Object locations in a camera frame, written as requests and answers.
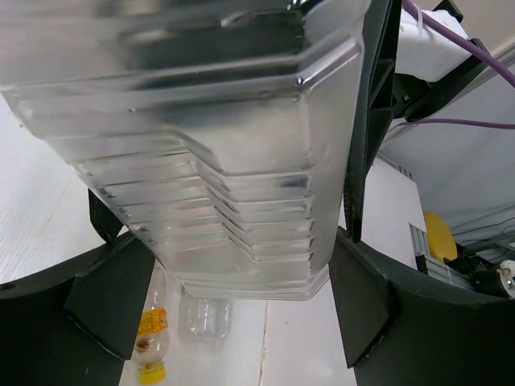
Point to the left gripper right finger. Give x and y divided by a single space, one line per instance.
401 327

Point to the yellow round object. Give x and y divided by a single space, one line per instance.
441 242

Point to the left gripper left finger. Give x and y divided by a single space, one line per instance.
76 322

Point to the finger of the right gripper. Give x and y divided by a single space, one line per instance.
374 107
104 222

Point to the small clear bottle yellow cap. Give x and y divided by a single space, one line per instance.
152 340

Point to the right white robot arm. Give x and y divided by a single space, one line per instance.
434 56

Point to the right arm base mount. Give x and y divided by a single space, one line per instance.
490 263

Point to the aluminium frame rail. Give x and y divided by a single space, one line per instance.
432 267

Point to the clear water bottle green label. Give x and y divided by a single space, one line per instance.
205 321

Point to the large square clear bottle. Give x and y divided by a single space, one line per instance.
62 80

